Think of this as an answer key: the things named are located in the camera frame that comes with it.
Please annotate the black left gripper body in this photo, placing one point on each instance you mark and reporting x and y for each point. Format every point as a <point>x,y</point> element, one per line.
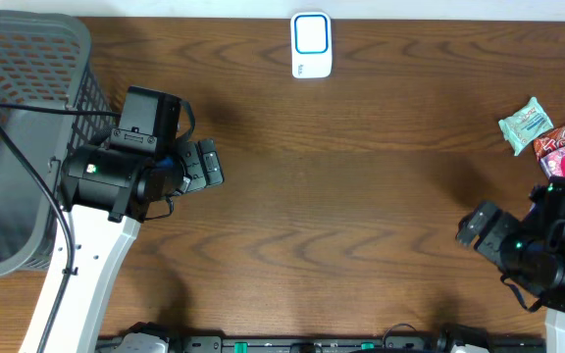
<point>196,165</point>

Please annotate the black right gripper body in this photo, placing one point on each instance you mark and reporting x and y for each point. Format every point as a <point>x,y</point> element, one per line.
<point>489,235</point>

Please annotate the teal wet wipes packet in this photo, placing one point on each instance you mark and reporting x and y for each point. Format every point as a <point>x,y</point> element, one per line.
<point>524,126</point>

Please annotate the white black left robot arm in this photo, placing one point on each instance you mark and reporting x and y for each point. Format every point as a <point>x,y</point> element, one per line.
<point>106,190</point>

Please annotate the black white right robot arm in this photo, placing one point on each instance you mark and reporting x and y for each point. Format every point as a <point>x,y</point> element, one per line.
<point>529,253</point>

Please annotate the white barcode scanner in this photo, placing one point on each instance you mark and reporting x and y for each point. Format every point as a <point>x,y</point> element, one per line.
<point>311,45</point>

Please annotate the grey plastic basket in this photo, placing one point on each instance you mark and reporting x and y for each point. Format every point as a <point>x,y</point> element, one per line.
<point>51,103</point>

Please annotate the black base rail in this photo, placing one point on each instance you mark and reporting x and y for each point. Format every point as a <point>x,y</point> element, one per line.
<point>400,338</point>

